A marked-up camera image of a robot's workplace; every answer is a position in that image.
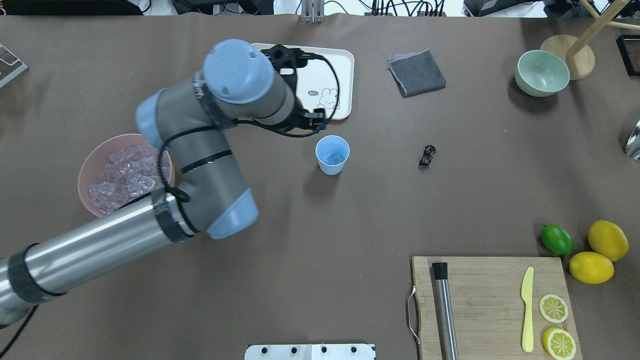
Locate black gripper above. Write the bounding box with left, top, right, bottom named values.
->
left=278, top=97, right=313, bottom=133

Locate clear ice cube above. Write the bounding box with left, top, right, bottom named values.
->
left=323, top=153, right=345, bottom=166

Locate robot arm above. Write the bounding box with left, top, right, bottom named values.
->
left=0, top=39, right=332, bottom=328

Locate light blue plastic cup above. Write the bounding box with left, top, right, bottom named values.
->
left=315, top=135, right=351, bottom=176

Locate pink bowl of ice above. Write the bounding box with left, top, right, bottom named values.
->
left=77, top=133, right=175, bottom=217

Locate wooden cup stand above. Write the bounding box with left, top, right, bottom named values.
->
left=539, top=0, right=640, bottom=81

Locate steel ice scoop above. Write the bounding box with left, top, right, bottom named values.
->
left=624, top=121, right=640, bottom=160

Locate cream rabbit serving tray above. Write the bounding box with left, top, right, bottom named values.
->
left=272, top=44, right=355, bottom=121

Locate folded grey cloth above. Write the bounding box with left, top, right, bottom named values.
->
left=387, top=48, right=447, bottom=98

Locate pale green bowl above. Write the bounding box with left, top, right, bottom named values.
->
left=514, top=49, right=570, bottom=97

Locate wooden cutting board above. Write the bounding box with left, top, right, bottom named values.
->
left=411, top=256, right=571, bottom=360

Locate steel muddler black tip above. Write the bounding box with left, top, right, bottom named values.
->
left=431, top=262, right=460, bottom=360

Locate green lime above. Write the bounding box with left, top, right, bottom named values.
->
left=540, top=224, right=574, bottom=256

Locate yellow plastic knife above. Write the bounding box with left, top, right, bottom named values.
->
left=519, top=266, right=535, bottom=353

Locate lemon slice upper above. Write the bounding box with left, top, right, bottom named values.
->
left=538, top=293, right=569, bottom=324

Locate yellow lemon near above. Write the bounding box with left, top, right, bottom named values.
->
left=569, top=251, right=615, bottom=285

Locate yellow lemon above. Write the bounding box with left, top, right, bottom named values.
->
left=569, top=251, right=615, bottom=285
left=587, top=219, right=630, bottom=262

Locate yellow lemon far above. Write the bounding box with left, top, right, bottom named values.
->
left=587, top=219, right=630, bottom=262

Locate lemon half lower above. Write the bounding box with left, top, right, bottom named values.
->
left=542, top=327, right=578, bottom=360

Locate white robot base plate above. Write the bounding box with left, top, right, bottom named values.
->
left=244, top=343, right=377, bottom=360

